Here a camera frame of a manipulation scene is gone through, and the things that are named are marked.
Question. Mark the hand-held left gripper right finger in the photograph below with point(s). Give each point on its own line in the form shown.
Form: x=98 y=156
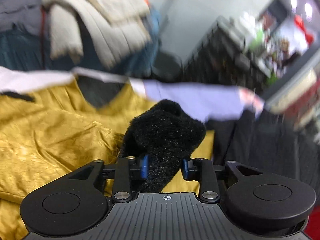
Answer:
x=185 y=171

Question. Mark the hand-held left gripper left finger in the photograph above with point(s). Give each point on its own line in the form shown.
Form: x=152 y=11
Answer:
x=145 y=167

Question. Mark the black fuzzy garment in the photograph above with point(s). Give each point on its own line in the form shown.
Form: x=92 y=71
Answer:
x=162 y=132

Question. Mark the golden satin garment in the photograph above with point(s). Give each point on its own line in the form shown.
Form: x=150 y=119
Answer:
x=57 y=135

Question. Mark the purple floral bedsheet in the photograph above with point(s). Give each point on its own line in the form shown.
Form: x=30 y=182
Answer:
x=195 y=97

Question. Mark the black chair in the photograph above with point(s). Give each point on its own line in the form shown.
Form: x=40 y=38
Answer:
x=168 y=63

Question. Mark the blue clothing pile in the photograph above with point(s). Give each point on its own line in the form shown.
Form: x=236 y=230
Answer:
x=140 y=52

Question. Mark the black metal rack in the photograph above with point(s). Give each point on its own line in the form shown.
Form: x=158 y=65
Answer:
x=225 y=52

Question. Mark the pale lilac bedsheet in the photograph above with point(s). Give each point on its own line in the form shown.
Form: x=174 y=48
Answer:
x=30 y=80

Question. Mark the beige quilted jacket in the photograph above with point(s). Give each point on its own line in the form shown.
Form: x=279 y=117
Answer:
x=100 y=17

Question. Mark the cluttered shelf unit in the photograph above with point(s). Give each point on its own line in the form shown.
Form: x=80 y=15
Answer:
x=290 y=37

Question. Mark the grey bedding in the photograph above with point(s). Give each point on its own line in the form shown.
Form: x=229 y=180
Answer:
x=17 y=12

